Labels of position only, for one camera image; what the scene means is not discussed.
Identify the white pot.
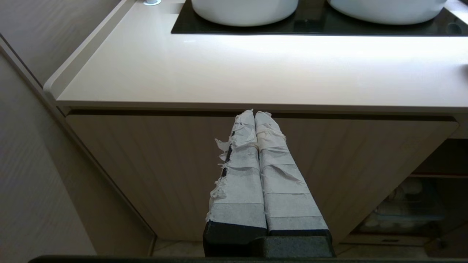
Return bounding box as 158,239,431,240
191,0,299,27
327,0,447,25

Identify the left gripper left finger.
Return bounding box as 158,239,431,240
203,109,268,258

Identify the light wood cabinet door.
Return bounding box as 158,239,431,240
66,114,459,244

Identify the open cabinet with dishes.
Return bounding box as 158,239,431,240
340,138,468,258

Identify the white counter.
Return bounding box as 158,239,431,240
43,0,468,114

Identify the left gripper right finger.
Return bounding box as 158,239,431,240
254,111,335,258

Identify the black glass cooktop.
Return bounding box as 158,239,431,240
171,0,468,37

